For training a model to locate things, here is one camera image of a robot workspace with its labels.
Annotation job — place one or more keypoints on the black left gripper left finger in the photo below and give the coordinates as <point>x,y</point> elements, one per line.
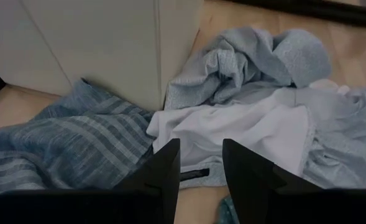
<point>161,171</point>

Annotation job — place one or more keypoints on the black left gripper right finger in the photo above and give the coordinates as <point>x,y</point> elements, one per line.
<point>248,174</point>

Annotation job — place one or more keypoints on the teal dotted shirt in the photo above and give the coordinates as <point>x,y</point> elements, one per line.
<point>227,213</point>

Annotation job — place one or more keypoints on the blue striped towel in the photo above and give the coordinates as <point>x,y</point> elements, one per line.
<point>61,140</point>

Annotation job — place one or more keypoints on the light blue shirt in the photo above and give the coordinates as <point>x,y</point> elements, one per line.
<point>248,62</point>

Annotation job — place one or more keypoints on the open cardboard box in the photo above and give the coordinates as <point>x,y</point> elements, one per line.
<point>92,40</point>

